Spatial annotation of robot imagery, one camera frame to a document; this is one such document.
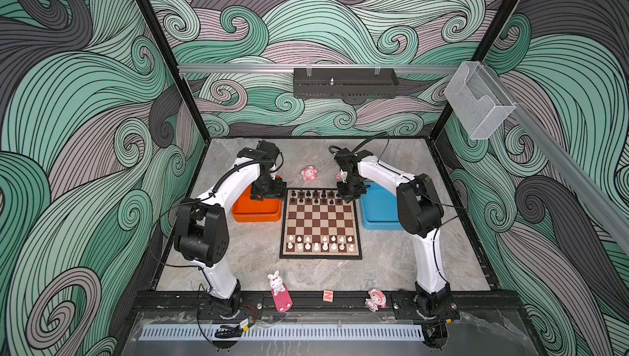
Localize pink haired doll figure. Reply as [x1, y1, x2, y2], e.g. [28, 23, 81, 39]
[365, 288, 387, 313]

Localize pink kitty toy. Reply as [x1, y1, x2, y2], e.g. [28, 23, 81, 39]
[301, 165, 318, 181]

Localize blue plastic tray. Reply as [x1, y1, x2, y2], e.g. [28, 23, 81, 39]
[358, 182, 403, 231]

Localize black wall shelf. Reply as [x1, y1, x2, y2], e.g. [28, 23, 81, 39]
[293, 67, 400, 104]

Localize chess board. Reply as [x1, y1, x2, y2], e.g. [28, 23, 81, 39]
[279, 188, 363, 260]

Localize orange plastic tray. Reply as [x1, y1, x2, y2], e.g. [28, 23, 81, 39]
[231, 186, 283, 223]

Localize clear acrylic wall box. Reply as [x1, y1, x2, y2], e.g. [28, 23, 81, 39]
[444, 61, 515, 141]

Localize wooden letter block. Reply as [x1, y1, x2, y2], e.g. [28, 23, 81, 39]
[323, 290, 334, 303]

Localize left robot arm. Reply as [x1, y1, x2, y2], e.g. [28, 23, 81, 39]
[173, 140, 287, 315]

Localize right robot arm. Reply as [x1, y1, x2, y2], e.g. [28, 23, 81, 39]
[329, 138, 450, 316]

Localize white rabbit figure pink base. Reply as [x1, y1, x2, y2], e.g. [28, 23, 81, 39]
[268, 271, 293, 313]

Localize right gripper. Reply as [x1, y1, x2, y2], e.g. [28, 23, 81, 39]
[334, 175, 365, 200]

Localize white slotted cable duct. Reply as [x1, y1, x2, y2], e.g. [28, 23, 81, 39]
[139, 324, 424, 341]

